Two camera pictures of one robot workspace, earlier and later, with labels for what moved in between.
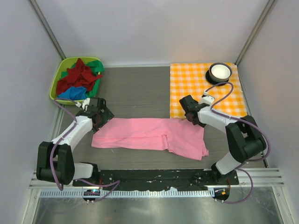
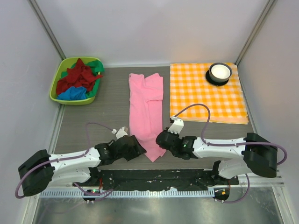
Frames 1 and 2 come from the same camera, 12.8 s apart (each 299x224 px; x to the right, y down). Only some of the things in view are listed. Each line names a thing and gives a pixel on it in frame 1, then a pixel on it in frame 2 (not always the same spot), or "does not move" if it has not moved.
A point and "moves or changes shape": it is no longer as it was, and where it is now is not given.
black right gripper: x=187 y=108 to x=165 y=140
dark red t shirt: x=79 y=75 does not move
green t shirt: x=96 y=66 does not move
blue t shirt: x=74 y=93 does not move
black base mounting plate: x=119 y=180 does not move
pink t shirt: x=177 y=136 moves or changes shape
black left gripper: x=104 y=117 to x=130 y=147
